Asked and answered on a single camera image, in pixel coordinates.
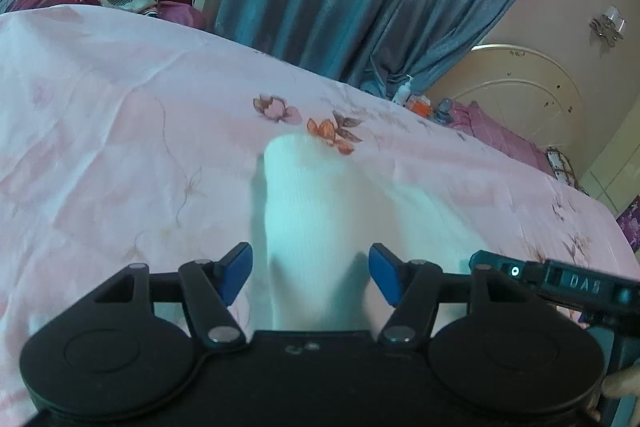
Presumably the wall lamp fixture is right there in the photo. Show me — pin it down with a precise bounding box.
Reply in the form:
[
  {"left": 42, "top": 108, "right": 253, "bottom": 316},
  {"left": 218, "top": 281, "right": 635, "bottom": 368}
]
[{"left": 589, "top": 5, "right": 627, "bottom": 48}]

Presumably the white lotion bottle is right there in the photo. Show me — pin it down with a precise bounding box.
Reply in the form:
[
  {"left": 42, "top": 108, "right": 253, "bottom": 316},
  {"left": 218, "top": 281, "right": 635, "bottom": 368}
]
[{"left": 392, "top": 75, "right": 413, "bottom": 106}]

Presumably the purple pillow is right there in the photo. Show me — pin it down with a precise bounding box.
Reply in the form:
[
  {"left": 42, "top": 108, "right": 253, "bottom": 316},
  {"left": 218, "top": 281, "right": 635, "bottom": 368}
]
[{"left": 445, "top": 101, "right": 554, "bottom": 176}]

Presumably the white knit sweater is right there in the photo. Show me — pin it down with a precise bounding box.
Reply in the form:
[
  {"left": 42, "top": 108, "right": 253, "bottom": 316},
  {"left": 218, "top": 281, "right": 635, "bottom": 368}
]
[{"left": 250, "top": 134, "right": 487, "bottom": 334}]

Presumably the pink floral bed sheet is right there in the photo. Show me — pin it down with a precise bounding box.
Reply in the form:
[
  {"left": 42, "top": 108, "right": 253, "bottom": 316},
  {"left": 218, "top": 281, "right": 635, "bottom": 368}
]
[{"left": 1, "top": 5, "right": 639, "bottom": 426}]

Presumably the person's hand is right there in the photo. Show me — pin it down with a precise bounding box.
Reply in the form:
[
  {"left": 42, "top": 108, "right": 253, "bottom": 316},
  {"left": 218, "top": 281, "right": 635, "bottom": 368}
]
[{"left": 601, "top": 365, "right": 640, "bottom": 399}]

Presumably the cream round headboard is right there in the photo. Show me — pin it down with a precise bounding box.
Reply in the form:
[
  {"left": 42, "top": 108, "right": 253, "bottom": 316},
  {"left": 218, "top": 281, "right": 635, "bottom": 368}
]
[{"left": 426, "top": 44, "right": 586, "bottom": 173}]

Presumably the orange small box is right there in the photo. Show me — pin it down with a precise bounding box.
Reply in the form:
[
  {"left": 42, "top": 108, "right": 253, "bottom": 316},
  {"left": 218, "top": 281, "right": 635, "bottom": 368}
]
[{"left": 405, "top": 95, "right": 432, "bottom": 118}]

